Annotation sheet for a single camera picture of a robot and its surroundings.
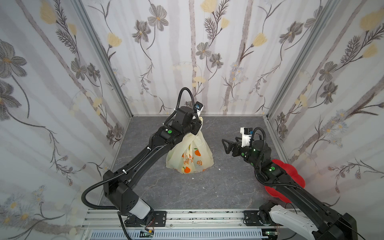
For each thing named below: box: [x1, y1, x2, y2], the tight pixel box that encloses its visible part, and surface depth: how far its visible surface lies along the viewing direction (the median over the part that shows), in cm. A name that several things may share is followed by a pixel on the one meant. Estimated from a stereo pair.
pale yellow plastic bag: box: [166, 116, 214, 174], surface depth 82 cm
